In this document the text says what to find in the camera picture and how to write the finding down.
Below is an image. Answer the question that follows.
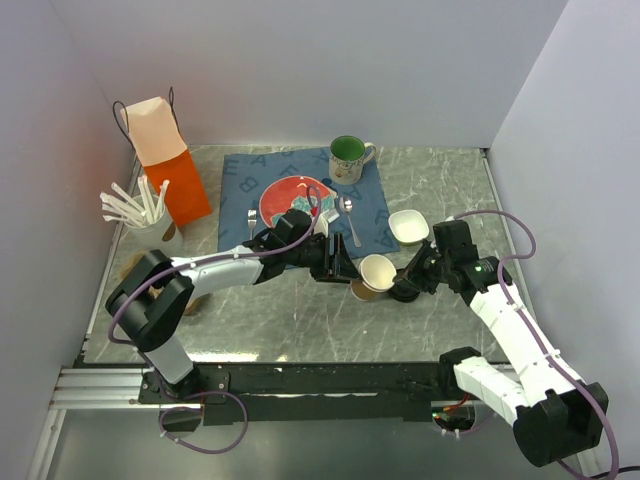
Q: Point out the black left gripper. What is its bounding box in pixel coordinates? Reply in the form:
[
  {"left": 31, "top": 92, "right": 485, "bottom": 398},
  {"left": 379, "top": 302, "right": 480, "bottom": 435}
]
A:
[{"left": 285, "top": 232, "right": 362, "bottom": 284}]

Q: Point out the black plastic cup lid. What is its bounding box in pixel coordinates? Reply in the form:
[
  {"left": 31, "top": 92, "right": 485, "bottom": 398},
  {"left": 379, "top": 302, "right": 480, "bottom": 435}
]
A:
[{"left": 388, "top": 280, "right": 421, "bottom": 303}]

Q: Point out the brown paper coffee cup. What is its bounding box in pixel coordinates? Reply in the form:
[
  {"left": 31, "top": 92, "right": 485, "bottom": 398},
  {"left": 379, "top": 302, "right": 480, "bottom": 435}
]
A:
[{"left": 358, "top": 254, "right": 397, "bottom": 293}]

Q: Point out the brown cardboard cup carrier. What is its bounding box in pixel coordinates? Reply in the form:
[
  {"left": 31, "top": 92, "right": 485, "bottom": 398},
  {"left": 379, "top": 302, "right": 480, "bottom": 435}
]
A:
[{"left": 118, "top": 250, "right": 206, "bottom": 317}]

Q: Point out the orange paper bag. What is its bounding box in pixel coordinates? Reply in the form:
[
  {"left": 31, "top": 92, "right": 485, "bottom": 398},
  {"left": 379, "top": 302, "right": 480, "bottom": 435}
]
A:
[{"left": 112, "top": 89, "right": 212, "bottom": 227}]

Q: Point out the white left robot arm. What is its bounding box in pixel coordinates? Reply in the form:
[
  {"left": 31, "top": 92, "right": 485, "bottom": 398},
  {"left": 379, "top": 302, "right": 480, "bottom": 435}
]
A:
[{"left": 105, "top": 209, "right": 360, "bottom": 402}]

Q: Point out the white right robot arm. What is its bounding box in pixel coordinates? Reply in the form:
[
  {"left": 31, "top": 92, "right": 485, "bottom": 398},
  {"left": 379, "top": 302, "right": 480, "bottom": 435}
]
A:
[{"left": 394, "top": 219, "right": 611, "bottom": 467}]

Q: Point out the white square bowl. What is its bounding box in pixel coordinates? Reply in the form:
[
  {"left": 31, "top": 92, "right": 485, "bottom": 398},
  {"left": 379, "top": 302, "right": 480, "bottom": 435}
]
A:
[{"left": 388, "top": 209, "right": 430, "bottom": 245}]

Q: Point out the blue letter placemat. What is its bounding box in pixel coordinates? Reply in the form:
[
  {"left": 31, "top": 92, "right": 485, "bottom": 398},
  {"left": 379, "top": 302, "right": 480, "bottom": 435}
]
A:
[{"left": 218, "top": 147, "right": 399, "bottom": 258}]

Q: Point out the silver spoon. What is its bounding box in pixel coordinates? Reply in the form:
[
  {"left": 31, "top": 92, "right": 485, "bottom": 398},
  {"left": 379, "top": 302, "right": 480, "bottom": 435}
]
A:
[{"left": 339, "top": 196, "right": 362, "bottom": 248}]

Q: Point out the red teal floral plate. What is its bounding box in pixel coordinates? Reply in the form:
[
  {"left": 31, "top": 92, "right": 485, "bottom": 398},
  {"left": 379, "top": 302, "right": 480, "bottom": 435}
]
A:
[{"left": 259, "top": 176, "right": 335, "bottom": 228}]

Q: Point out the silver fork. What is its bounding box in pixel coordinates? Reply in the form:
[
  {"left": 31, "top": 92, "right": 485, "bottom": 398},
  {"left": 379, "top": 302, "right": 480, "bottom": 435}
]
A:
[{"left": 247, "top": 209, "right": 257, "bottom": 239}]

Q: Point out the green interior ceramic mug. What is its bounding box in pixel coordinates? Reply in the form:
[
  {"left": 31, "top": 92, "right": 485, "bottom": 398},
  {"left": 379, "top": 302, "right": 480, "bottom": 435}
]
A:
[{"left": 329, "top": 135, "right": 377, "bottom": 185}]

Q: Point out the white straw holder cup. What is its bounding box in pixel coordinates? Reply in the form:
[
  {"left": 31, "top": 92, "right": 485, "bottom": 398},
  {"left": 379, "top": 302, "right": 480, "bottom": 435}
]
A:
[{"left": 124, "top": 208, "right": 183, "bottom": 256}]

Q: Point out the white wrapped straws bundle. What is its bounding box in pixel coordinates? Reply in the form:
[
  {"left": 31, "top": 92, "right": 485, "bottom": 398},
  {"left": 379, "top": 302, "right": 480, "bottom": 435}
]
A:
[{"left": 100, "top": 175, "right": 170, "bottom": 228}]

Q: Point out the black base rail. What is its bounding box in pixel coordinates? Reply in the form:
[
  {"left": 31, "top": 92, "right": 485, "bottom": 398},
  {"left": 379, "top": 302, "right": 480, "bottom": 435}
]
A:
[{"left": 138, "top": 362, "right": 465, "bottom": 426}]

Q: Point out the purple cable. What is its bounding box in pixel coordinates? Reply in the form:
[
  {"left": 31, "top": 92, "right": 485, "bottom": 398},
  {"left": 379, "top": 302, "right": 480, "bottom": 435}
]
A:
[{"left": 158, "top": 390, "right": 250, "bottom": 455}]

